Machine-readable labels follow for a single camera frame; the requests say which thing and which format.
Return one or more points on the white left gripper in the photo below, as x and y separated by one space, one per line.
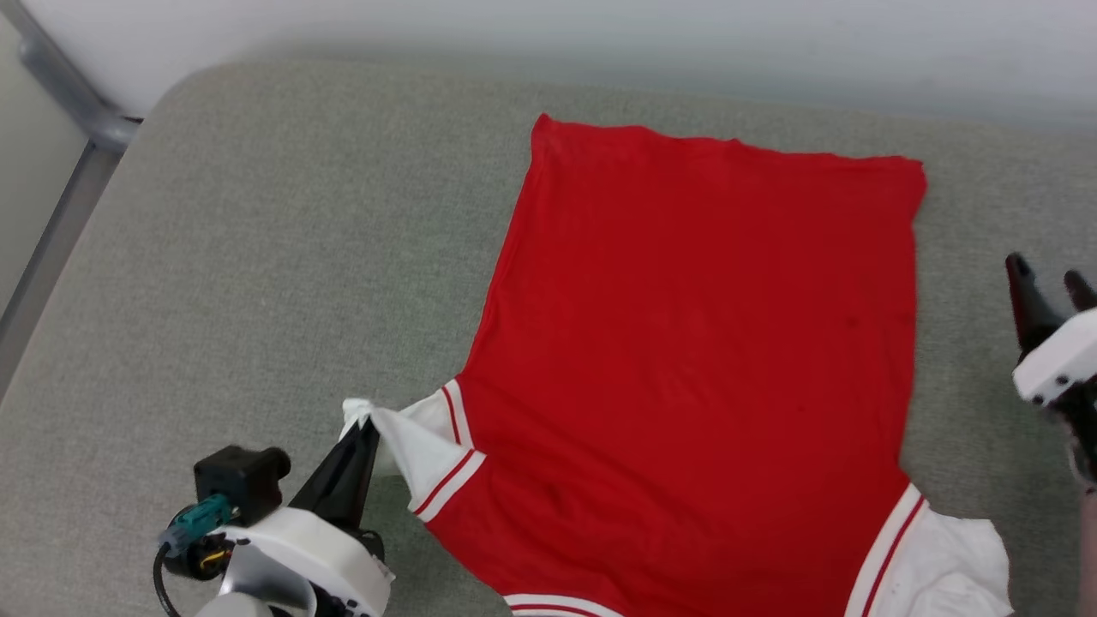
326 557

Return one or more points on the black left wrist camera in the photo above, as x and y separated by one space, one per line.
244 480

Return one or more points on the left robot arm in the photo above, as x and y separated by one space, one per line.
248 600

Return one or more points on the grey metal rail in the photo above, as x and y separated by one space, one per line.
56 248

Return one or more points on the red shirt white striped sleeves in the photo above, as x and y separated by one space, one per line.
703 360

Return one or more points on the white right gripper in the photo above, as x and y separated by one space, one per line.
1067 360

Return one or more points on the teal left camera connector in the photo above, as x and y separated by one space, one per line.
199 521

